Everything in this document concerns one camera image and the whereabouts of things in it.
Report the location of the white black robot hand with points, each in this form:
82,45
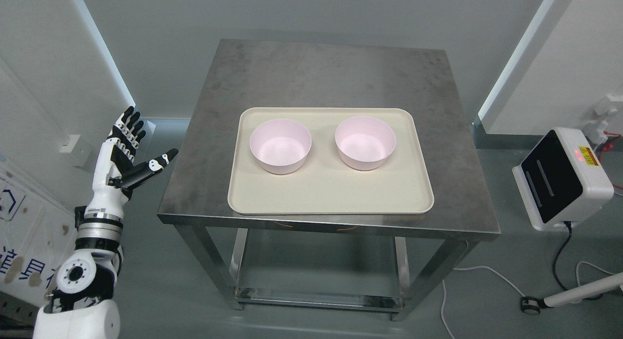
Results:
116,174

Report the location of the pink bowl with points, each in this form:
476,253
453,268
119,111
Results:
364,143
281,145

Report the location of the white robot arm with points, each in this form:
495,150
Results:
81,306

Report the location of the white signboard with blue text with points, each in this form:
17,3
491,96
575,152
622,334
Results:
36,237

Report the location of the stainless steel table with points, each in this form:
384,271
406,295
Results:
425,247

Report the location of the beige plastic tray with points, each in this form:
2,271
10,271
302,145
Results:
325,184

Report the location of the white wheeled stand leg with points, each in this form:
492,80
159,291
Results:
533,305

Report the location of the white black device box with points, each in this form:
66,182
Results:
561,181

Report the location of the white wall socket box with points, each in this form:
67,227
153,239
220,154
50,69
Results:
77,151

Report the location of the white wall outlet right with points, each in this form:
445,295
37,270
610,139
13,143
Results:
603,111

